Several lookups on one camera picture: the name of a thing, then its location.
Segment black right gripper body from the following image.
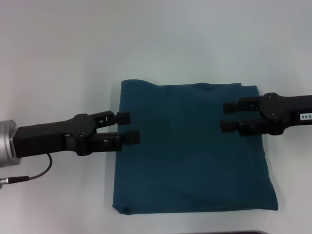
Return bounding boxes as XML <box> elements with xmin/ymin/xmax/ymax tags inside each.
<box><xmin>258</xmin><ymin>92</ymin><xmax>312</xmax><ymax>137</ymax></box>

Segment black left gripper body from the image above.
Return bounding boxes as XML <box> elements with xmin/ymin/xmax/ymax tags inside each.
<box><xmin>14</xmin><ymin>113</ymin><xmax>98</xmax><ymax>159</ymax></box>

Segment teal FREE print t-shirt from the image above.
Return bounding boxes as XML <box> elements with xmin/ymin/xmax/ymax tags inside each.
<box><xmin>111</xmin><ymin>79</ymin><xmax>278</xmax><ymax>215</ymax></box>

